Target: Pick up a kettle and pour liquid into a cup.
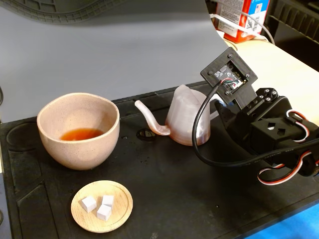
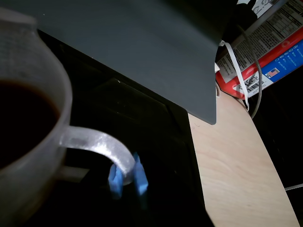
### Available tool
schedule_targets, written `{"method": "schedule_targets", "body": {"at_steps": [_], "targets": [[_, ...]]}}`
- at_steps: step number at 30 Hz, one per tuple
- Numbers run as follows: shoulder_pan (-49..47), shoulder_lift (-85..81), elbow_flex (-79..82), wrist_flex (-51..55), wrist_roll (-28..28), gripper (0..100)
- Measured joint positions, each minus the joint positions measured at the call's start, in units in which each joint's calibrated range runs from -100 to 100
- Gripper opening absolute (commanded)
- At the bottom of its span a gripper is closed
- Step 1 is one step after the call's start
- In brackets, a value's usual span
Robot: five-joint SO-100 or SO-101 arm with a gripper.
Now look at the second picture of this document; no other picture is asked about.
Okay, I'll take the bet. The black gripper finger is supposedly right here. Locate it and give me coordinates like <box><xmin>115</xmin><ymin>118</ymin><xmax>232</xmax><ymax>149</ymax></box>
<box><xmin>47</xmin><ymin>164</ymin><xmax>124</xmax><ymax>227</ymax></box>
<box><xmin>132</xmin><ymin>152</ymin><xmax>202</xmax><ymax>227</ymax></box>

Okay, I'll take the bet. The translucent kettle with dark liquid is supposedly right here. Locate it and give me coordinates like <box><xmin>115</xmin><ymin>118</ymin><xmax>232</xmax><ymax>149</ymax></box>
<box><xmin>0</xmin><ymin>7</ymin><xmax>137</xmax><ymax>227</ymax></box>

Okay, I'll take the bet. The black desk mat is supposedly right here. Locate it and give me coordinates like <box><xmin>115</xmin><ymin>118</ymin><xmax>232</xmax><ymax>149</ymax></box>
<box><xmin>37</xmin><ymin>30</ymin><xmax>215</xmax><ymax>227</ymax></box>

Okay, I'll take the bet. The grey laptop slab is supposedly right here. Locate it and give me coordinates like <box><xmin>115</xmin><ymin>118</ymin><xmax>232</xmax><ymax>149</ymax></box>
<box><xmin>4</xmin><ymin>0</ymin><xmax>240</xmax><ymax>125</ymax></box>

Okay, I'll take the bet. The red blue supplement container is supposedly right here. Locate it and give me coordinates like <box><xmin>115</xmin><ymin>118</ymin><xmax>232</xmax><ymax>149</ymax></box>
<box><xmin>214</xmin><ymin>0</ymin><xmax>303</xmax><ymax>101</ymax></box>

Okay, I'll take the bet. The white number label tag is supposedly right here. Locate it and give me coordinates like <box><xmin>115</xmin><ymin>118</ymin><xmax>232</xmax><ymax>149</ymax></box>
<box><xmin>250</xmin><ymin>0</ymin><xmax>281</xmax><ymax>15</ymax></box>

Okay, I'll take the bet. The flat white cable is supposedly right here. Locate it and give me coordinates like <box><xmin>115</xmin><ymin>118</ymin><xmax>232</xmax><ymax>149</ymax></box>
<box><xmin>218</xmin><ymin>39</ymin><xmax>250</xmax><ymax>111</ymax></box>

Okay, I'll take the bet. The grey braided cable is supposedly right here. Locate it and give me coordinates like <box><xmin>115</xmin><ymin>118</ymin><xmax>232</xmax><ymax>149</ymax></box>
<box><xmin>236</xmin><ymin>25</ymin><xmax>264</xmax><ymax>119</ymax></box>

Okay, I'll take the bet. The black cable plug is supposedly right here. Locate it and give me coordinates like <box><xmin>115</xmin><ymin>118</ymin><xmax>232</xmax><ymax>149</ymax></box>
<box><xmin>236</xmin><ymin>0</ymin><xmax>259</xmax><ymax>23</ymax></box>

